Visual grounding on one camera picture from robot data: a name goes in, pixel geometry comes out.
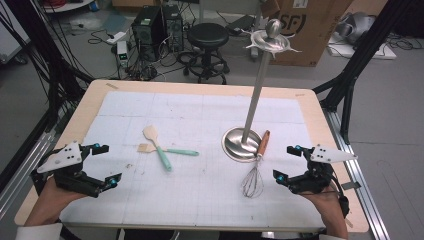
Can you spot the small white device green display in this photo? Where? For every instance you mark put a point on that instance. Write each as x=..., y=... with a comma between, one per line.
x=122, y=53

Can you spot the grey crumpled bag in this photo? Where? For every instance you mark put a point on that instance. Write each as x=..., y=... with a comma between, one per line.
x=355, y=25

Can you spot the person's left hand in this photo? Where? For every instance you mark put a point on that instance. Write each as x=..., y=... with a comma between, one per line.
x=56, y=198

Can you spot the tan tape strip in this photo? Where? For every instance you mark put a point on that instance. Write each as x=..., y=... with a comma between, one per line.
x=349, y=223

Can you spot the white power strip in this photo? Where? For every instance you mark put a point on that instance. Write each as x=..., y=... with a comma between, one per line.
x=116, y=37

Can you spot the aluminium rail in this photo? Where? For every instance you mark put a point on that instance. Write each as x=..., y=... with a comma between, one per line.
x=353, y=166
x=23, y=170

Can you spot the white grid mat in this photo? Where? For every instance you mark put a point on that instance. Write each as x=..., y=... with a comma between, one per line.
x=200, y=186

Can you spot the white round table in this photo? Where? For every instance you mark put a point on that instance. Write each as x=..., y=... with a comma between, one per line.
x=66, y=6

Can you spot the steel utensil stand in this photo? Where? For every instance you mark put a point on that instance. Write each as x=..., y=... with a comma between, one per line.
x=256, y=96

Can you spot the person's right hand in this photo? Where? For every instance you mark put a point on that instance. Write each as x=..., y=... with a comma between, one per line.
x=328, y=203

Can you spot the large cardboard box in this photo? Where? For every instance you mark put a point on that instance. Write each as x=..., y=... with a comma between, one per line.
x=316, y=40

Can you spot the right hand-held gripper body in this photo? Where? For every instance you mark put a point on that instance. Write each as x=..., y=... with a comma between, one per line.
x=320, y=176

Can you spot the narrow black computer tower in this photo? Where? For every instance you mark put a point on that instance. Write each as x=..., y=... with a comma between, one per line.
x=173, y=26

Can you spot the white panel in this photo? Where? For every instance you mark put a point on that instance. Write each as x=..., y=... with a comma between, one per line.
x=11, y=36

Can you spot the large black computer tower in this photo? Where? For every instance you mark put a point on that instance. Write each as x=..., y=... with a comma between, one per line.
x=148, y=33

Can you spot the black flat device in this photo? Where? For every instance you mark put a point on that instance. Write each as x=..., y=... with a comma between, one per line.
x=240, y=24

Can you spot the black round stool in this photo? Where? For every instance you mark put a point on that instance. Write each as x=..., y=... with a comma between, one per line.
x=207, y=35

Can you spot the white flat board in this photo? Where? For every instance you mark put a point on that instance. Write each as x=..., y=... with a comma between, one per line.
x=376, y=51

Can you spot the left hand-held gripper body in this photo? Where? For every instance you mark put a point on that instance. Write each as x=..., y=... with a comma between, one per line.
x=63, y=158

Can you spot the grey tape piece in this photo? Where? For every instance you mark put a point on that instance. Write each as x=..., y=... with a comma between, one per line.
x=351, y=185

